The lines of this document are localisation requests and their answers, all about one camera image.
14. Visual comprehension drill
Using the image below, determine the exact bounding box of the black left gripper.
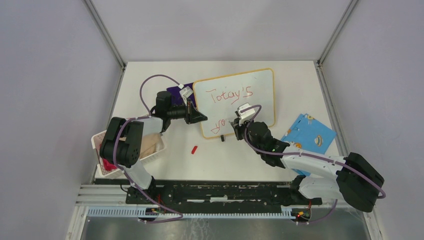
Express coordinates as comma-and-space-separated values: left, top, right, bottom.
167, 98, 208, 125

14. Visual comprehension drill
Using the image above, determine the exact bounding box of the red marker cap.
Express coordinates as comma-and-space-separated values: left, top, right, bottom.
191, 145, 198, 155

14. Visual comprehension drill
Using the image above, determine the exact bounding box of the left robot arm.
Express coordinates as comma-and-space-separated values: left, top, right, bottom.
99, 91, 208, 204

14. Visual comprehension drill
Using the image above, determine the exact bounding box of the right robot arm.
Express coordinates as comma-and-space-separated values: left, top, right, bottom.
230, 118, 387, 213

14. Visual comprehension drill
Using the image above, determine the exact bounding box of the yellow framed whiteboard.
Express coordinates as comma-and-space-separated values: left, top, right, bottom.
193, 68, 276, 139

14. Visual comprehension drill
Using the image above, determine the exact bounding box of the purple cloth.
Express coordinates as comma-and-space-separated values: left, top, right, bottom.
166, 82, 196, 105

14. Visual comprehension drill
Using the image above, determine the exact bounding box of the beige cloth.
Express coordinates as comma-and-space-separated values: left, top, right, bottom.
139, 133, 164, 159

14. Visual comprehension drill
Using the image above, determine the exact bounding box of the blue cartoon print cloth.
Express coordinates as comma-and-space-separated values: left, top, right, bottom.
280, 113, 337, 176

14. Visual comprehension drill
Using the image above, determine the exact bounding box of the red cloth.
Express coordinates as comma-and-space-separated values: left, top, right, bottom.
100, 158, 117, 172

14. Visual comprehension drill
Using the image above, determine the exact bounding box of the white plastic basket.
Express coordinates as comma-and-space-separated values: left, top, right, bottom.
91, 130, 168, 180

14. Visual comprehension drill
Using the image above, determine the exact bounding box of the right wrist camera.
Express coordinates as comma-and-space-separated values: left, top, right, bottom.
233, 103, 262, 126

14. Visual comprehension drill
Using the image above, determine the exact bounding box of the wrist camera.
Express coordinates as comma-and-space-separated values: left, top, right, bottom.
233, 103, 262, 126
178, 84, 194, 105

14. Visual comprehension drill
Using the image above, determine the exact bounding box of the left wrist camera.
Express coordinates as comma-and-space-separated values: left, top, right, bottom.
178, 84, 194, 105

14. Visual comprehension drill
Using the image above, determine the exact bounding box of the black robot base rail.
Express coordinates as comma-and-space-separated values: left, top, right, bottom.
125, 179, 323, 215

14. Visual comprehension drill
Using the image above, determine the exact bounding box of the white slotted cable duct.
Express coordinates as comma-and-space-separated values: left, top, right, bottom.
87, 206, 295, 220

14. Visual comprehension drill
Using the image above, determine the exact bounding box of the grey aluminium frame post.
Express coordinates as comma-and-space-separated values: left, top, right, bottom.
316, 0, 360, 66

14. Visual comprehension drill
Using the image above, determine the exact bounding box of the left aluminium frame post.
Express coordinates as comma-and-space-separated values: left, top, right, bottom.
82, 0, 127, 70

